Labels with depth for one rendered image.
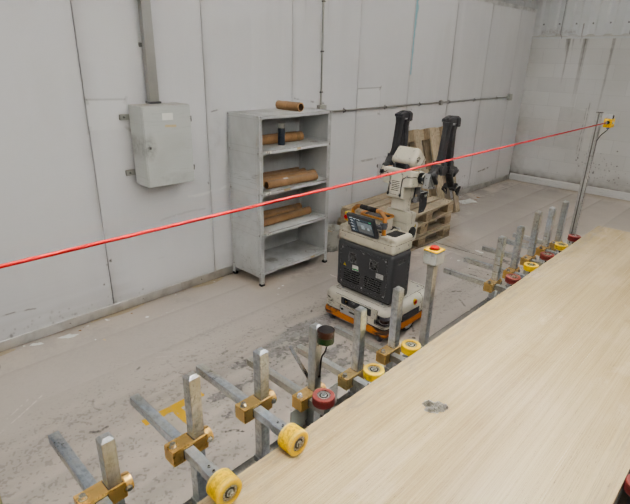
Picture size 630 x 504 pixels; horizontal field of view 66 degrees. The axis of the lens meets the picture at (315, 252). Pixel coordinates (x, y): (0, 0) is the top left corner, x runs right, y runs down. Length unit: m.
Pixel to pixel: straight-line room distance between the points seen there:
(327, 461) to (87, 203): 2.98
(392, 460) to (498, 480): 0.30
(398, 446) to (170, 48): 3.44
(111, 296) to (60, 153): 1.21
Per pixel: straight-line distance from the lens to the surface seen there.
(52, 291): 4.14
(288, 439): 1.52
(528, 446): 1.75
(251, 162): 4.33
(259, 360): 1.57
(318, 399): 1.76
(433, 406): 1.78
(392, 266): 3.59
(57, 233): 4.01
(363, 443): 1.62
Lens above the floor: 2.00
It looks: 22 degrees down
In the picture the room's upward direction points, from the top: 1 degrees clockwise
